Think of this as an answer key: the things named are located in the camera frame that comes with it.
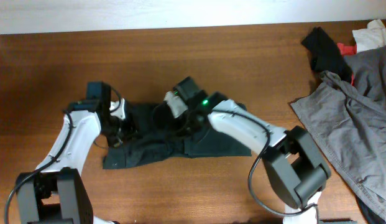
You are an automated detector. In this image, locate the black Nike t-shirt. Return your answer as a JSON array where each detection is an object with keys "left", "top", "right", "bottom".
[{"left": 103, "top": 103, "right": 252, "bottom": 170}]

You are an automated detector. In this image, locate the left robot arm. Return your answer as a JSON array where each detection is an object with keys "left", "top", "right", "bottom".
[{"left": 11, "top": 98, "right": 127, "bottom": 224}]

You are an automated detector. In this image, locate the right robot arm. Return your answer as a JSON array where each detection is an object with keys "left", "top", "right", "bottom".
[{"left": 164, "top": 91, "right": 331, "bottom": 223}]

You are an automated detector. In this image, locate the black garment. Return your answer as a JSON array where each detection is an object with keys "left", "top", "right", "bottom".
[{"left": 301, "top": 27, "right": 353, "bottom": 83}]

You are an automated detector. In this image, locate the grey garment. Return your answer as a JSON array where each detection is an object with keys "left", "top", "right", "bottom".
[{"left": 291, "top": 45, "right": 386, "bottom": 223}]

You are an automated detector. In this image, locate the red garment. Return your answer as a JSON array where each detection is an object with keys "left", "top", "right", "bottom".
[{"left": 336, "top": 42, "right": 357, "bottom": 86}]

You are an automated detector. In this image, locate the white garment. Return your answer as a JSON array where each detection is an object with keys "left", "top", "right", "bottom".
[{"left": 352, "top": 19, "right": 386, "bottom": 53}]

